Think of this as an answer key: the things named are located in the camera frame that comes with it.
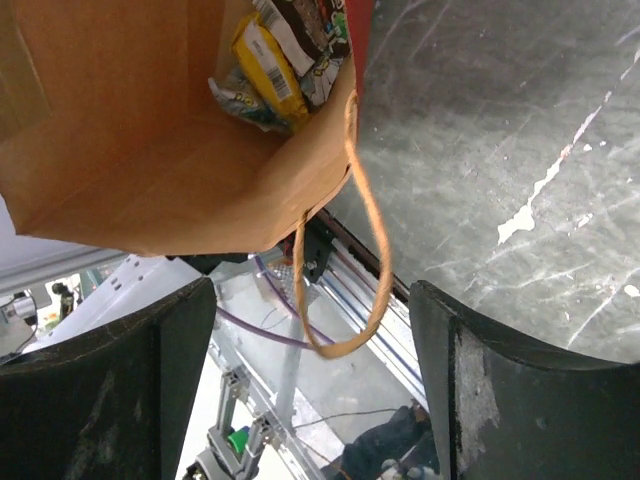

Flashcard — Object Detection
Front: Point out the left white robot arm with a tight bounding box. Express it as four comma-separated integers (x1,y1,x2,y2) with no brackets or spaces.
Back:
24,255,202,353

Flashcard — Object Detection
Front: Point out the silver green snack wrapper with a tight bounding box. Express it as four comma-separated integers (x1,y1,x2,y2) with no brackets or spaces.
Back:
208,66,290,133

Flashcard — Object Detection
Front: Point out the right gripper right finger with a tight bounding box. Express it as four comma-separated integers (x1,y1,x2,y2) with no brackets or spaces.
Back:
409,281,639,479

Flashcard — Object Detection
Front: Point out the red paper bag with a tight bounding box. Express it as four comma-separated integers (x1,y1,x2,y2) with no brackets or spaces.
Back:
1,1,392,359

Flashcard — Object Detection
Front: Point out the brown chocolate snack pack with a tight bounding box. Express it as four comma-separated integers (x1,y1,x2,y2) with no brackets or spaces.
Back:
253,0,350,110

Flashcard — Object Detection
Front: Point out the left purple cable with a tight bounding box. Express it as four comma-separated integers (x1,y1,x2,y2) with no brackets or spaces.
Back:
214,253,336,350

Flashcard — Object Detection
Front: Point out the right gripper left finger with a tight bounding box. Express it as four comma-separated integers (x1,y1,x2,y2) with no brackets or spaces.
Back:
1,278,216,479

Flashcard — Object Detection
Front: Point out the aluminium rail frame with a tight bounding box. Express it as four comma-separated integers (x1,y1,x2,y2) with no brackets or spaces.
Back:
0,209,431,480

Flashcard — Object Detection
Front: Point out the yellow snack pack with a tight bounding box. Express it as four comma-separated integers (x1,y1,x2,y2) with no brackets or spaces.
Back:
231,11,310,132

